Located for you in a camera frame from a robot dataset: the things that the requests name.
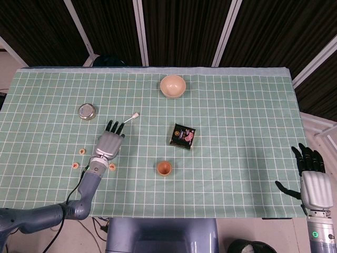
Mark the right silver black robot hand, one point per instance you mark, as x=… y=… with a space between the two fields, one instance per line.
x=316 y=189

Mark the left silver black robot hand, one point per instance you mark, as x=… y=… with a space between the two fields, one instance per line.
x=109 y=145

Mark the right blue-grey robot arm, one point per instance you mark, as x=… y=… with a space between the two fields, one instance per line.
x=319 y=232

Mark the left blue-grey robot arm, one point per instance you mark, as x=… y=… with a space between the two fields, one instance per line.
x=89 y=189

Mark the glass test tube white stopper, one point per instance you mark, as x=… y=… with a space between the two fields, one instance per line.
x=136 y=115

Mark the round tin with silver lid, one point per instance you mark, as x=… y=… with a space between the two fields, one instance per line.
x=85 y=110

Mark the orange cup with green band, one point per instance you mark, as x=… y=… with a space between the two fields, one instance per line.
x=164 y=168

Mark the black tea box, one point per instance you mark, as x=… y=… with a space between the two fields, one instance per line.
x=181 y=135

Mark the black chair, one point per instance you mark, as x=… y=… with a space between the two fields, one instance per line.
x=109 y=61

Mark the beige bowl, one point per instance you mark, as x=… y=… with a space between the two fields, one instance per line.
x=172 y=87

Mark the black waste bin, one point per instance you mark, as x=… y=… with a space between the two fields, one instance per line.
x=239 y=247

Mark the green checked tablecloth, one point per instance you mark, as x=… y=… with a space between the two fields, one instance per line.
x=210 y=184

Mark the blue-grey robot torso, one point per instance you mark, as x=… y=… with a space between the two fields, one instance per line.
x=160 y=237

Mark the white metal frame rack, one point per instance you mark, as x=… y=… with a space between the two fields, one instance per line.
x=322 y=131

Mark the white partition frame post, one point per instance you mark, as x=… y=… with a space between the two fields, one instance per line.
x=227 y=31
x=313 y=66
x=141 y=31
x=11 y=54
x=80 y=31

